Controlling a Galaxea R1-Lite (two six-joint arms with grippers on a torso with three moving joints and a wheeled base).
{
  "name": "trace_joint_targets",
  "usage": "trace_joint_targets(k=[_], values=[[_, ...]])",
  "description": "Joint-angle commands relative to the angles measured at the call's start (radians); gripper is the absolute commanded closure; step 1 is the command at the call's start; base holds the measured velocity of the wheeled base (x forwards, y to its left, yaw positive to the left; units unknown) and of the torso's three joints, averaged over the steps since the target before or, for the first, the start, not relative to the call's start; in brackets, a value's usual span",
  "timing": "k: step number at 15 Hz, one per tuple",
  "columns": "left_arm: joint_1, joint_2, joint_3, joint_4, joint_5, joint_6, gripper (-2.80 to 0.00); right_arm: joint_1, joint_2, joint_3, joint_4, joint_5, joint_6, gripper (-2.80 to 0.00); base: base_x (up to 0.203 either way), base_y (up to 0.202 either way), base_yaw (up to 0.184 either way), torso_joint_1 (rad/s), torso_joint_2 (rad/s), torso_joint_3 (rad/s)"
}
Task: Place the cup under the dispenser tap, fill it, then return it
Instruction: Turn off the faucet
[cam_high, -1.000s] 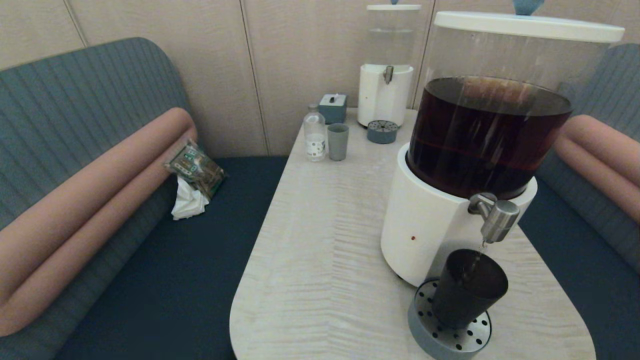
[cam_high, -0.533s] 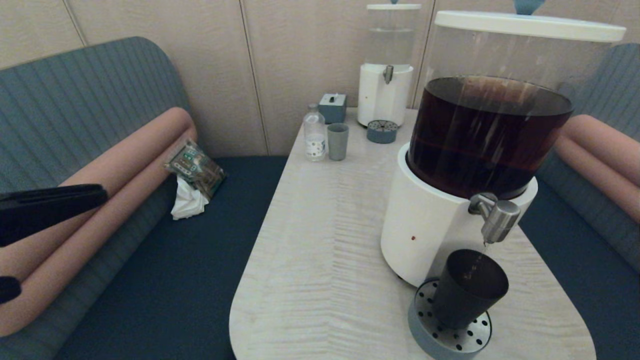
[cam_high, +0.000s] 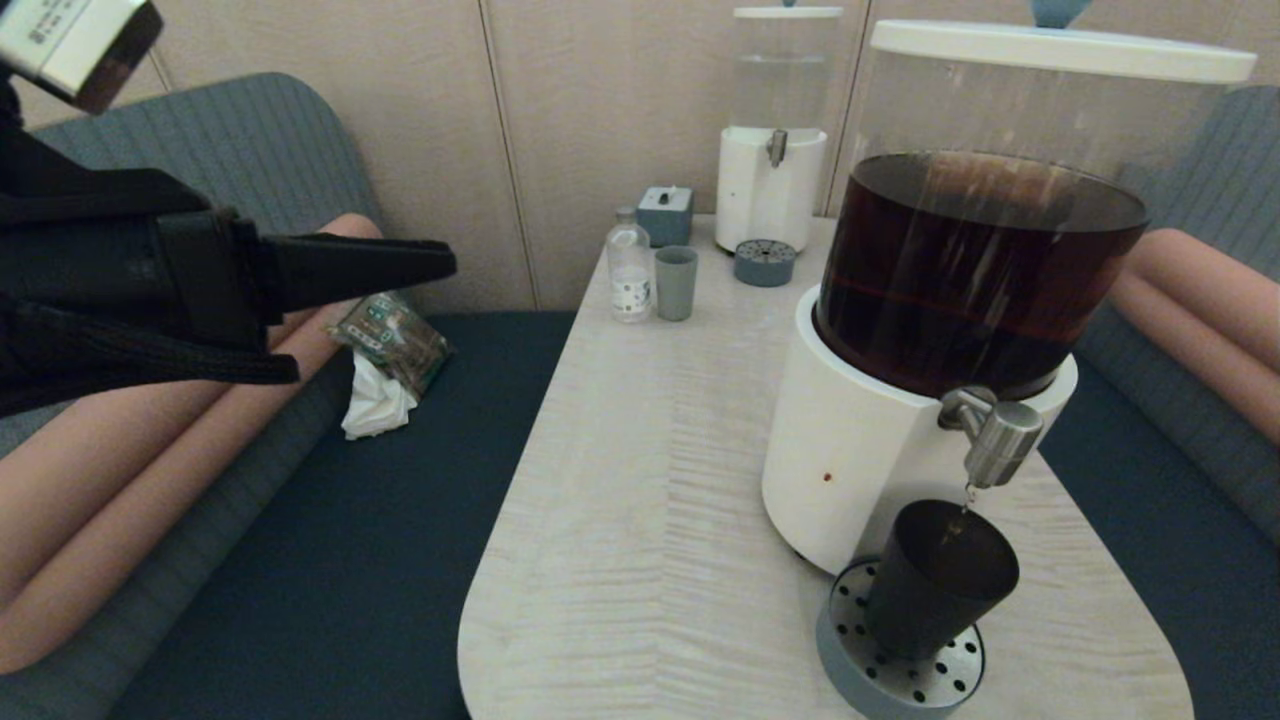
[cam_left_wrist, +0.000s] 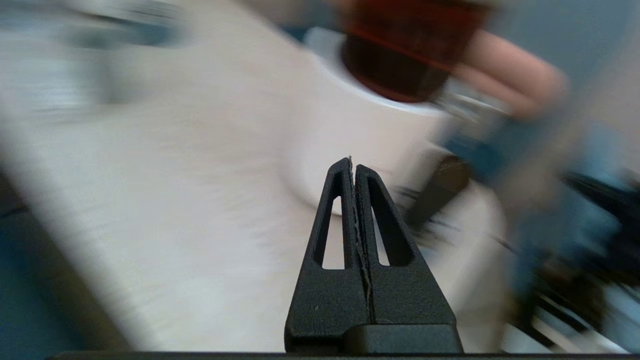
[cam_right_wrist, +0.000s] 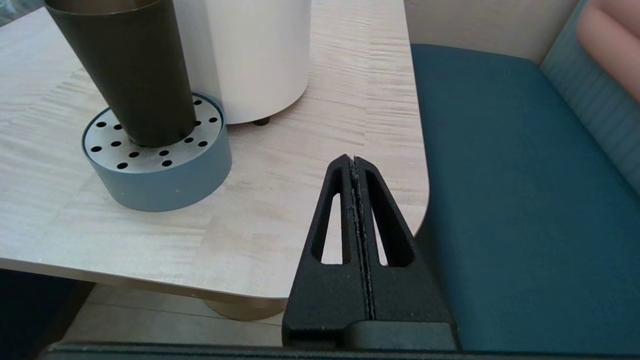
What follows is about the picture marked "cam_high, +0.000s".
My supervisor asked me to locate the clear plastic water bottle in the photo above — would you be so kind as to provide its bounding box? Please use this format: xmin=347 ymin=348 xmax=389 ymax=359
xmin=607 ymin=207 xmax=654 ymax=324

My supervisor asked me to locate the white dispenser with dark tea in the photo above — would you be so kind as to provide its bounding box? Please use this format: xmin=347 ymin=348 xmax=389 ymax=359
xmin=762 ymin=0 xmax=1259 ymax=579

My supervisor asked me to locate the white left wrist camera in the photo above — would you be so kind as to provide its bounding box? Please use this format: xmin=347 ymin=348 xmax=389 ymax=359
xmin=0 ymin=0 xmax=164 ymax=114

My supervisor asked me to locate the green snack packet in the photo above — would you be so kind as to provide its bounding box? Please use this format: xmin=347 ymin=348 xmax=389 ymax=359
xmin=327 ymin=290 xmax=453 ymax=399

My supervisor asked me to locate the black cup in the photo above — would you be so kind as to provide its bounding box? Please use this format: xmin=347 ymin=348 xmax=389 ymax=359
xmin=865 ymin=499 xmax=1021 ymax=662

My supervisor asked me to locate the teal upholstered bench sofa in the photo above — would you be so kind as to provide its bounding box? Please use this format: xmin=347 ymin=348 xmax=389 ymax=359
xmin=1040 ymin=88 xmax=1280 ymax=720
xmin=0 ymin=72 xmax=581 ymax=720

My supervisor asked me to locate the grey-blue perforated drip tray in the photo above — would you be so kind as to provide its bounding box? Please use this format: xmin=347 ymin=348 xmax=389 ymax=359
xmin=816 ymin=556 xmax=986 ymax=720
xmin=734 ymin=238 xmax=798 ymax=289

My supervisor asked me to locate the white dispenser with clear water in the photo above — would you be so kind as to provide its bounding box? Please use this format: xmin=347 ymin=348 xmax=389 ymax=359
xmin=715 ymin=0 xmax=846 ymax=256

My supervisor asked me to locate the grey-green cup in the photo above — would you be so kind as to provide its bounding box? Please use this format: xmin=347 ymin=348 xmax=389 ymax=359
xmin=654 ymin=246 xmax=699 ymax=323

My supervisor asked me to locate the grey-blue tissue box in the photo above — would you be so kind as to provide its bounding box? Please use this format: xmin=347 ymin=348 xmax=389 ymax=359
xmin=636 ymin=185 xmax=694 ymax=249

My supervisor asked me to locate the crumpled white tissue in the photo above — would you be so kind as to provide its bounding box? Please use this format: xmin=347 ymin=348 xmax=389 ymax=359
xmin=341 ymin=351 xmax=419 ymax=442

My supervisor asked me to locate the black braided left gripper cable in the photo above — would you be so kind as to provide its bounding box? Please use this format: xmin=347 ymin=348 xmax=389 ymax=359
xmin=0 ymin=300 xmax=301 ymax=417

